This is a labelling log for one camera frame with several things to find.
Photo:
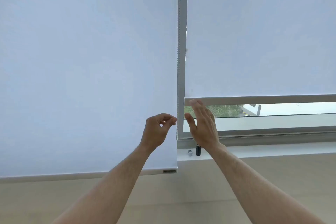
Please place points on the wide white roller blind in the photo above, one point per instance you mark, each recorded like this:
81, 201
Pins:
86, 69

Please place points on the white window sill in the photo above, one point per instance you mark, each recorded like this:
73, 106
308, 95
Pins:
262, 150

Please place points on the small silver metal cylinder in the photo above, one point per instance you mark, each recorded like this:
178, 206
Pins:
190, 153

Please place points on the person's left thumb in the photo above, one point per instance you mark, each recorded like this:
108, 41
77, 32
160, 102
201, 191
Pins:
169, 124

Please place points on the person's right forearm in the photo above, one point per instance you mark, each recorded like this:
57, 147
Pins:
252, 187

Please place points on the person's left forearm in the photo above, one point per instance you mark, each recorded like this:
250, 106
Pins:
110, 187

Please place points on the grey window frame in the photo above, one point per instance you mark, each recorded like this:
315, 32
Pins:
262, 133

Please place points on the person's left hand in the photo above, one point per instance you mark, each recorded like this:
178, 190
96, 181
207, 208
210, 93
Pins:
153, 133

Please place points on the small black cylinder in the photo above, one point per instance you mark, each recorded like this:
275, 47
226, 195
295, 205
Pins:
198, 150

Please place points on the narrow white roller blind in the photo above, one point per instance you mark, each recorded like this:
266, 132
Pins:
259, 34

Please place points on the green trees outdoors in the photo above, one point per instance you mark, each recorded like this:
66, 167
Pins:
225, 110

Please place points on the person's right thumb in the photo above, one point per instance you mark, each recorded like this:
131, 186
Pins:
190, 122

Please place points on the person's right hand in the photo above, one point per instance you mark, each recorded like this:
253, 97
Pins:
206, 129

